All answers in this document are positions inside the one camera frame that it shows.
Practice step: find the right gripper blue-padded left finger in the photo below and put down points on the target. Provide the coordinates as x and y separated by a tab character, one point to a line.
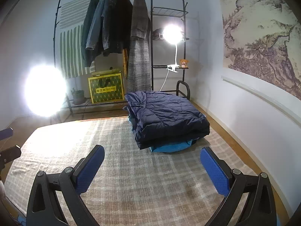
44	207

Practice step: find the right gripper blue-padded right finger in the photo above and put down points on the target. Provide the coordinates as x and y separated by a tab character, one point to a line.
259	208

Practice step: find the navy puffer jacket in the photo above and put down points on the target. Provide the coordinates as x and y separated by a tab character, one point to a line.
153	102

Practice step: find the black metal clothes rack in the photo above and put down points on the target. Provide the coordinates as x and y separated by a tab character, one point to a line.
154	11

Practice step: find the beige plaid bed cover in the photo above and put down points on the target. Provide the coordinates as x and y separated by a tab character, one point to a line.
132	186

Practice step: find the light blue folded garment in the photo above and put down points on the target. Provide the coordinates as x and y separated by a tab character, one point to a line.
171	145

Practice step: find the small potted plant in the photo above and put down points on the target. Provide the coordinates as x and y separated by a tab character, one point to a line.
78	96

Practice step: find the green yellow patterned storage bag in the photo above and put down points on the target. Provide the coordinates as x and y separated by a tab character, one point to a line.
106	86

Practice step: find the dark green hanging jacket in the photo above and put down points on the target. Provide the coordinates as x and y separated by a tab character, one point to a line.
88	56

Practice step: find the grey plaid long coat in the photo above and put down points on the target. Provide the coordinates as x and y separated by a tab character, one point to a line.
139	70

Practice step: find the small brown teddy bear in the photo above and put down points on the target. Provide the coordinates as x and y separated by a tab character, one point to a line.
184	63

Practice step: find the black hanging jacket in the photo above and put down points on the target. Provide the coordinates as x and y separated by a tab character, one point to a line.
120	30

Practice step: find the white clip-on desk lamp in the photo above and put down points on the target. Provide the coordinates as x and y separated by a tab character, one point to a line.
173	34

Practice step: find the dark folded item on shelf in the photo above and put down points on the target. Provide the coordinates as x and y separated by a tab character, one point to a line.
158	34

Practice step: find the blue denim jacket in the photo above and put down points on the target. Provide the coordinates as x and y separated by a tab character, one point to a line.
99	34

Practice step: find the bright ring light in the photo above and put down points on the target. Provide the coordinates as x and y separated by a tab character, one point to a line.
44	90

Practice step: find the mountain landscape wall mural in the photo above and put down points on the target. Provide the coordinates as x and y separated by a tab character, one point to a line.
262	39

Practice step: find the green striped wall hanging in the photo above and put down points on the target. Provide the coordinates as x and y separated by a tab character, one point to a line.
71	20

